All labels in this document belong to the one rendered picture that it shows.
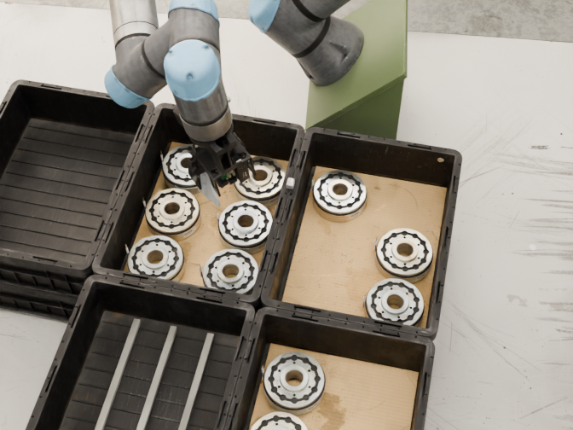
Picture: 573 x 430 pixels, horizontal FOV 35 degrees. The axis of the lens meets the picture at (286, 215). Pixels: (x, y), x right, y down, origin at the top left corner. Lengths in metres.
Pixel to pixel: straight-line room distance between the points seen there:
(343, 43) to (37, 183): 0.68
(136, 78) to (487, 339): 0.83
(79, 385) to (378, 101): 0.80
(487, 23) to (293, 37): 1.56
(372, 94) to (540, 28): 1.62
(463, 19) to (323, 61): 1.50
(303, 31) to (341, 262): 0.49
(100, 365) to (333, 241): 0.48
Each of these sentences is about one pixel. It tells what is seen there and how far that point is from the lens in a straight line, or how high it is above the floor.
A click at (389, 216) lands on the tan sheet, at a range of 1.74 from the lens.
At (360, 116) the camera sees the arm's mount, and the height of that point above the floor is 0.84.
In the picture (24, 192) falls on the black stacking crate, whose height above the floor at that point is 0.83.
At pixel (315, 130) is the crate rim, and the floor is 0.93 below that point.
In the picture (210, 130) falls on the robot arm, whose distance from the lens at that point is 1.35.
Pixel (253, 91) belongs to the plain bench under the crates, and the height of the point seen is 0.70.
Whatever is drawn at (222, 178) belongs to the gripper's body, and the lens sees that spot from 1.44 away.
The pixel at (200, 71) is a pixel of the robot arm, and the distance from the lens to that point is 1.26.
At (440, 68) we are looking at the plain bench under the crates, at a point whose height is 0.70.
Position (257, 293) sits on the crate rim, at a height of 0.93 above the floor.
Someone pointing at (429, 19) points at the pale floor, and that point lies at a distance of 3.33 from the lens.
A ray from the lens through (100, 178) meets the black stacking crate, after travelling 1.83.
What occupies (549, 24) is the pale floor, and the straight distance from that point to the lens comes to 3.39.
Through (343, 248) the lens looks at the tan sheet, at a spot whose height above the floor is 0.83.
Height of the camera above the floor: 2.26
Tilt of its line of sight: 55 degrees down
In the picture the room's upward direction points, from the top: 1 degrees counter-clockwise
